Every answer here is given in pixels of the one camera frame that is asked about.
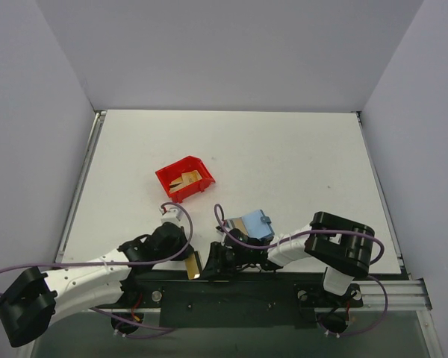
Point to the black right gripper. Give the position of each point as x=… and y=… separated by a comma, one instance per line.
x=224, y=257

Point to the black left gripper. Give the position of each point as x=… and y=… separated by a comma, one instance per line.
x=187, y=253

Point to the blue leather card holder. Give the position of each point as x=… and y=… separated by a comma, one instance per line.
x=258, y=225

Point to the red plastic bin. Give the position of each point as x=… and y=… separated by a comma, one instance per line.
x=187, y=164

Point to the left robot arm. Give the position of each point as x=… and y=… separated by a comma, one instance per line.
x=37, y=299

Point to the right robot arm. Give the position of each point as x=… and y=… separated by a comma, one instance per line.
x=343, y=245

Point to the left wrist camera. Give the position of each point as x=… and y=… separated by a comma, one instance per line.
x=172, y=215

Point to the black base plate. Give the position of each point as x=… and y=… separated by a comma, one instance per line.
x=231, y=315

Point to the left aluminium side rail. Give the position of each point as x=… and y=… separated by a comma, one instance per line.
x=85, y=167

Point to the aluminium side rail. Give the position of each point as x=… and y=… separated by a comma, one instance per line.
x=85, y=167
x=383, y=201

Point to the right aluminium side rail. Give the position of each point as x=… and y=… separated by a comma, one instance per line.
x=383, y=201

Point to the aluminium front rail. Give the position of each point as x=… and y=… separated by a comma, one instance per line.
x=395, y=295

